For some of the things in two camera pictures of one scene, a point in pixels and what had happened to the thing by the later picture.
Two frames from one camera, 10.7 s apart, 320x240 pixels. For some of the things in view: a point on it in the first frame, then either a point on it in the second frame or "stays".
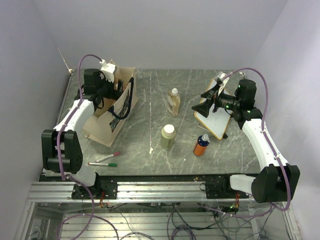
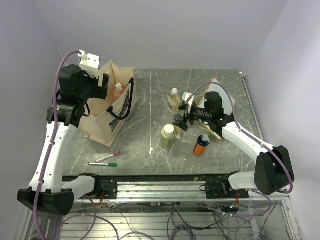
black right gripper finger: x=203 y=108 to x=182 y=124
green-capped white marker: x=103 y=164 stays
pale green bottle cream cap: x=168 y=133 stays
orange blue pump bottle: x=200 y=148 stays
